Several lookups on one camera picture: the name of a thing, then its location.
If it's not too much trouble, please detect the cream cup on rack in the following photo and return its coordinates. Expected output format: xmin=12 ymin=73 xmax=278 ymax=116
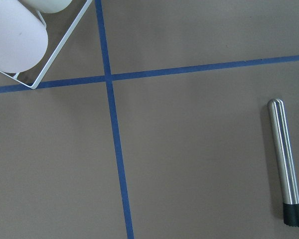
xmin=21 ymin=0 xmax=72 ymax=13

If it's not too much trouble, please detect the pink cup on rack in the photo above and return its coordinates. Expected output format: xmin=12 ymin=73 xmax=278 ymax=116
xmin=0 ymin=0 xmax=48 ymax=73

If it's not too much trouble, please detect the steel muddler black tip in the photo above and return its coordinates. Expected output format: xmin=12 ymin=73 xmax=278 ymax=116
xmin=268 ymin=99 xmax=299 ymax=227

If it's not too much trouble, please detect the white wire cup rack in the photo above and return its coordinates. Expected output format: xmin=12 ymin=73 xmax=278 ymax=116
xmin=0 ymin=0 xmax=92 ymax=90

